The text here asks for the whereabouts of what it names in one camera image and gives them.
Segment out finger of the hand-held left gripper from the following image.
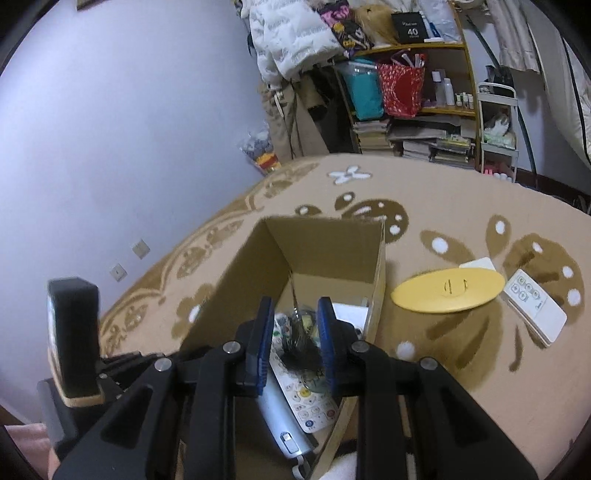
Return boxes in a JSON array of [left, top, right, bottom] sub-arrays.
[[96, 352, 163, 398]]

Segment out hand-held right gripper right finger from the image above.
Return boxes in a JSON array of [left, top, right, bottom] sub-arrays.
[[317, 296, 539, 480]]

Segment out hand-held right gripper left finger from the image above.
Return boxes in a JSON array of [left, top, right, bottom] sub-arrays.
[[53, 295, 275, 480]]

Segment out cartoon earphone case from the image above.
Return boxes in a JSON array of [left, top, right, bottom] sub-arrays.
[[274, 313, 291, 347]]

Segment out cardboard box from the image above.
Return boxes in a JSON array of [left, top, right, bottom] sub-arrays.
[[180, 216, 387, 480]]

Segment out white remote with yellow buttons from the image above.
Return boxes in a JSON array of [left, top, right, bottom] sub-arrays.
[[270, 339, 341, 435]]

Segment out light blue handheld fan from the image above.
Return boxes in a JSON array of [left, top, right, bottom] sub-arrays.
[[256, 364, 320, 480]]

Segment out person's left forearm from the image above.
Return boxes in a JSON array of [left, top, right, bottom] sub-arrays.
[[4, 422, 62, 480]]

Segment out small white box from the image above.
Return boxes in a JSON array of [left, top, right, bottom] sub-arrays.
[[459, 257, 498, 273]]

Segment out beige floral blanket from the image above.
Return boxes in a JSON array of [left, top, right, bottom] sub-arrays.
[[99, 154, 591, 480]]

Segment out bag of plush toys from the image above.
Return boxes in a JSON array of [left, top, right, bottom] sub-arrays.
[[239, 131, 282, 176]]

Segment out stack of books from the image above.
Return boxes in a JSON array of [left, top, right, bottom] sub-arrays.
[[352, 119, 391, 151]]

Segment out beige hanging coat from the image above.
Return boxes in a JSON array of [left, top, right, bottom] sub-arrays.
[[261, 76, 331, 160]]

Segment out pile of papers and magazines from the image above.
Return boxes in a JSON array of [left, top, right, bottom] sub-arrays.
[[388, 115, 476, 169]]

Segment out white flat remote control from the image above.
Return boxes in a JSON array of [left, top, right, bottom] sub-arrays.
[[502, 269, 568, 348]]

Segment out black hanging clothes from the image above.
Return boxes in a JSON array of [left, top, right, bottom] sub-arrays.
[[305, 62, 361, 153]]

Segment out teal bag in clear bin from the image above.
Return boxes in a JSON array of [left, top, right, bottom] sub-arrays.
[[339, 60, 386, 121]]

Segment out red patterned bag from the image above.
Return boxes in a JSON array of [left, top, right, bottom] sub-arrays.
[[378, 53, 426, 119]]

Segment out crumpled plastic bag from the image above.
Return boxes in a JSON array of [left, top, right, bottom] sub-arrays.
[[483, 114, 516, 149]]

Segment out white trolley cart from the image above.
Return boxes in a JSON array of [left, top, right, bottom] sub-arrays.
[[475, 82, 518, 184]]

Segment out white puffer jacket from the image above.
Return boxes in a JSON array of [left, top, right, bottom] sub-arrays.
[[240, 0, 341, 85]]

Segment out wooden shelf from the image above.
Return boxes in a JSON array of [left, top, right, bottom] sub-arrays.
[[335, 0, 481, 169]]

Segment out black printed bag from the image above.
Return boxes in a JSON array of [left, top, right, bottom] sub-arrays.
[[318, 0, 375, 51]]

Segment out blonde wig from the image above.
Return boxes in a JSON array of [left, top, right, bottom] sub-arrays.
[[353, 4, 400, 47]]

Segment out black box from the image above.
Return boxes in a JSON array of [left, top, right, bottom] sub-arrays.
[[391, 11, 426, 45]]

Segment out white plastic bag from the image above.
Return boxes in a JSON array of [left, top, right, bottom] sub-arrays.
[[418, 0, 463, 42]]

